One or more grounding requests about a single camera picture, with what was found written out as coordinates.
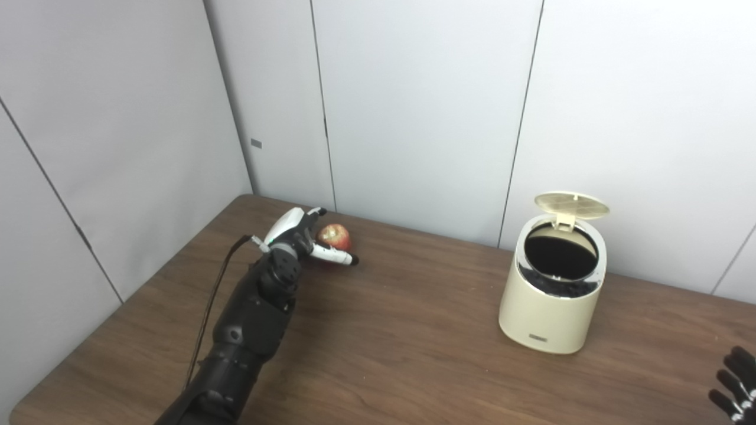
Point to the cream-colored bin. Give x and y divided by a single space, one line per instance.
546 321

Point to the black and white right hand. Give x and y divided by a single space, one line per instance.
741 383

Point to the round cream bin lid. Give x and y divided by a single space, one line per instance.
572 205

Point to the black bin liner bag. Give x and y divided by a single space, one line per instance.
558 254

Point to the red apple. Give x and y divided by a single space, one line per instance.
336 236

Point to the black and white left hand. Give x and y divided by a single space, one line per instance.
292 227

